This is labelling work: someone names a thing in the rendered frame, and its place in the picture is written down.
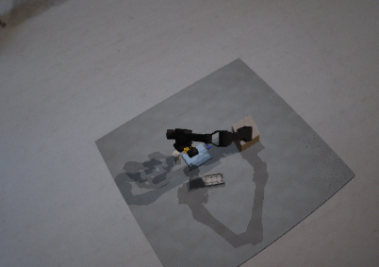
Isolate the light blue flat mat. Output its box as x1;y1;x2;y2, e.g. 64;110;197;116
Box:
182;143;212;170

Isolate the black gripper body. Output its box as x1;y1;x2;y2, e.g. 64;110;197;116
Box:
183;141;199;159

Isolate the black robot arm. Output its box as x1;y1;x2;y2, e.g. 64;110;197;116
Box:
166;126;253;153

